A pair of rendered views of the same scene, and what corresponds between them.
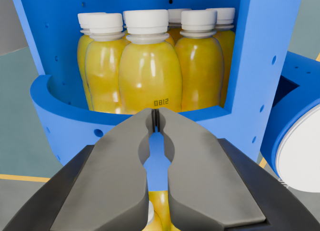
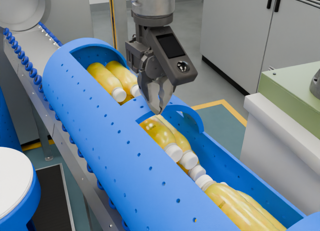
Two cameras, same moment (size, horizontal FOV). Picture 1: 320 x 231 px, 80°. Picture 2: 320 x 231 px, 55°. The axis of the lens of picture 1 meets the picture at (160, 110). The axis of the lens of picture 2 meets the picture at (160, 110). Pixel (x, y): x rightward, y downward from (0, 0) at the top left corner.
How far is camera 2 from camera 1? 0.55 m
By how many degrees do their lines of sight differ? 34
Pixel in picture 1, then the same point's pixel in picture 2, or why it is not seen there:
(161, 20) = (168, 151)
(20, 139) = (221, 138)
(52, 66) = (202, 140)
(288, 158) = (19, 161)
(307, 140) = (13, 177)
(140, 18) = (176, 147)
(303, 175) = not seen: outside the picture
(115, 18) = (185, 160)
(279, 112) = (37, 195)
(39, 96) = (195, 114)
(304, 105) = (28, 200)
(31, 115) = not seen: hidden behind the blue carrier
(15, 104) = not seen: hidden behind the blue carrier
